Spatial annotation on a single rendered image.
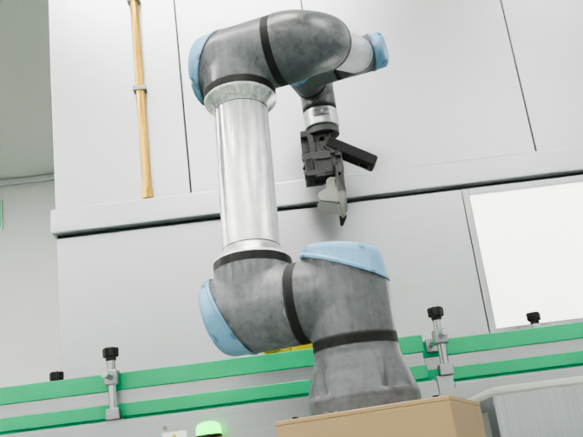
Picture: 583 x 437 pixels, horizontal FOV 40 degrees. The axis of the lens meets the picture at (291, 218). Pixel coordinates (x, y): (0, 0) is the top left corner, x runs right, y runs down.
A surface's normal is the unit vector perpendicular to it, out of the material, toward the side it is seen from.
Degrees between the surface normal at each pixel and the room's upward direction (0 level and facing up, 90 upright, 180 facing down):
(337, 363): 72
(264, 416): 90
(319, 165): 90
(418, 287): 90
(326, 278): 87
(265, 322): 120
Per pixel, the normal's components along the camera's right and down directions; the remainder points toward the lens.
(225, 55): -0.28, -0.35
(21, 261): -0.02, -0.30
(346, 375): -0.36, -0.52
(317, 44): 0.54, 0.16
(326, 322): -0.61, -0.18
